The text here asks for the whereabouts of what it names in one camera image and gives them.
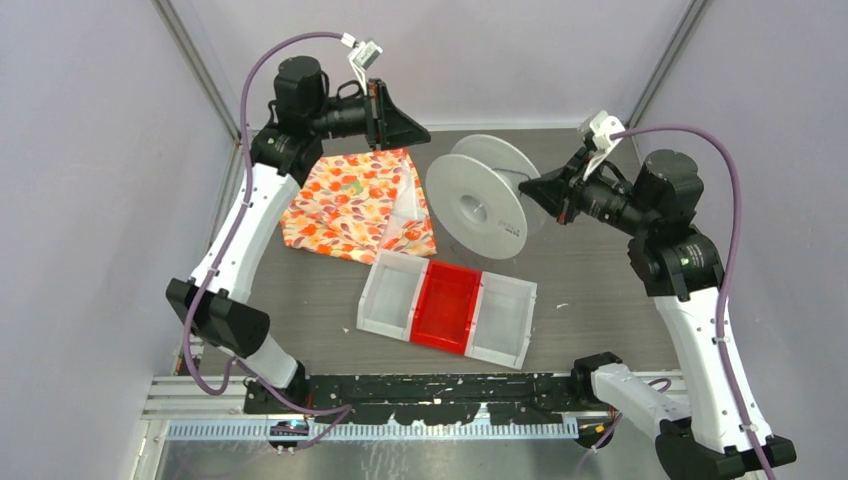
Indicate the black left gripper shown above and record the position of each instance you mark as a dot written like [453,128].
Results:
[386,126]

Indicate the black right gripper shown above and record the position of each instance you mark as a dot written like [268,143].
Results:
[561,192]

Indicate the white perforated cable spool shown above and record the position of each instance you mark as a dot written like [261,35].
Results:
[473,192]

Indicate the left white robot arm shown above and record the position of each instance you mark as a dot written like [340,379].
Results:
[212,303]

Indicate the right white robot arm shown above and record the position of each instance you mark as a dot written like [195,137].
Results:
[718,432]

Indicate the floral orange cloth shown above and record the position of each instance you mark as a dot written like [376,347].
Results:
[354,205]

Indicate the right white plastic bin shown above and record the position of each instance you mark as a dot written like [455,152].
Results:
[501,327]

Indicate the white plastic bin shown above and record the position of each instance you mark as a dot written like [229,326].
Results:
[389,299]
[501,327]

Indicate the red plastic bin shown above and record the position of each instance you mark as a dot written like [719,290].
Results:
[445,308]

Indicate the left white plastic bin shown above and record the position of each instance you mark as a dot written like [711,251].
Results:
[389,299]

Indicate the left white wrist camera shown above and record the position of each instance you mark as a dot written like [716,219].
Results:
[362,54]

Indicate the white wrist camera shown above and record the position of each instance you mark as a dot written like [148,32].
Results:
[362,54]
[599,133]

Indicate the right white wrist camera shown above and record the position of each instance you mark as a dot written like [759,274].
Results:
[599,133]

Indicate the slotted white cable duct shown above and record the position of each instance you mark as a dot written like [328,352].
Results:
[301,430]

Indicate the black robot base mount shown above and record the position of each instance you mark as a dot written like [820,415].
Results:
[451,399]

